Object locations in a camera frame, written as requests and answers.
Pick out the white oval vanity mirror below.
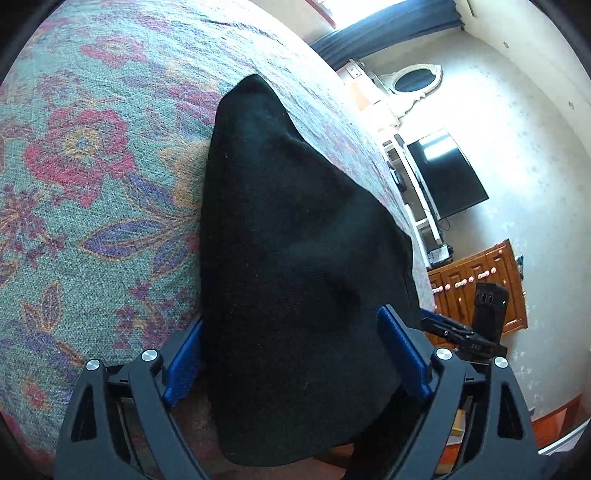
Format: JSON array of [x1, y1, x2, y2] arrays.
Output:
[[381, 64, 443, 124]]

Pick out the cream dressing table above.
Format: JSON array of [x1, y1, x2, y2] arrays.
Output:
[[336, 58, 400, 134]]

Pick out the white television stand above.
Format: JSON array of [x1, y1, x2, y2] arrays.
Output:
[[382, 134, 445, 268]]

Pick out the black pants with studs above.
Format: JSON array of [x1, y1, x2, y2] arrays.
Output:
[[199, 74, 422, 466]]

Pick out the wooden cabinet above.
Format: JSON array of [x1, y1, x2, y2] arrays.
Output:
[[427, 239, 528, 347]]

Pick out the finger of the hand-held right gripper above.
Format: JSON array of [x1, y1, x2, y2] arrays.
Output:
[[420, 309, 477, 346]]

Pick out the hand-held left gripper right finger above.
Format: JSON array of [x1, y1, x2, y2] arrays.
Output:
[[376, 305, 541, 480]]

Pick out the black television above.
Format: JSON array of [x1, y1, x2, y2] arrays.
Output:
[[405, 129, 490, 221]]

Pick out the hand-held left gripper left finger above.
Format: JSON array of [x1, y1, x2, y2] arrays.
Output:
[[54, 318, 208, 480]]

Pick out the dark blue curtain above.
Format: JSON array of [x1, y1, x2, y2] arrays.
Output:
[[310, 0, 464, 70]]

